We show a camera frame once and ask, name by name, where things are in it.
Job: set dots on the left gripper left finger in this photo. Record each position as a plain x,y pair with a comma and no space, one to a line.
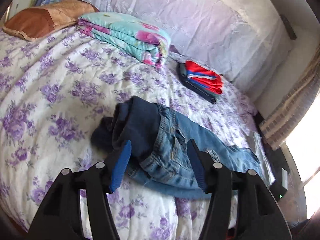
59,215

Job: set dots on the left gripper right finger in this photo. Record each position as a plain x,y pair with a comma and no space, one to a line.
241,206

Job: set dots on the blue denim jeans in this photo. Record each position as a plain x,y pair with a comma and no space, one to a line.
159,137

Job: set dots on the beige striped curtain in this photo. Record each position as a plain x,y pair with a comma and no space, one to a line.
294,105

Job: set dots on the purple floral bedspread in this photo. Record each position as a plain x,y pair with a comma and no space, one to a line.
54,92

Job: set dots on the dark folded garments stack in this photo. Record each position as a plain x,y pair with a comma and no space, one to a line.
195,88

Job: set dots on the red folded garment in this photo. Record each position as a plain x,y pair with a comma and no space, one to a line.
205,78

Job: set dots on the teal pink floral folded blanket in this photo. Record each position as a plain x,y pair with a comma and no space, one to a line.
147,43

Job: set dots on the brown satin pillow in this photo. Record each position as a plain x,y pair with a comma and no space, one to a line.
36,22

